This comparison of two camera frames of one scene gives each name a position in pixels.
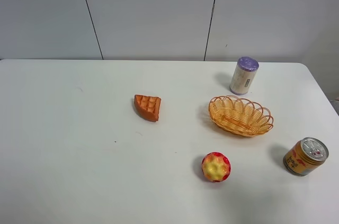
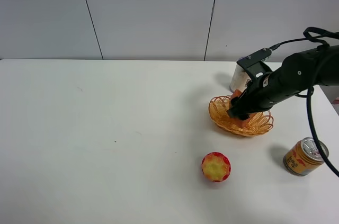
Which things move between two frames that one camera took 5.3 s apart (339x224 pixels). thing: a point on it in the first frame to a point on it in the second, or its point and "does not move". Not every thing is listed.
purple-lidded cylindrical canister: [243, 75] does not move
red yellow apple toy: [216, 167] does not move
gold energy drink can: [305, 156] does not move
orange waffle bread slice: [148, 107] to [240, 123]
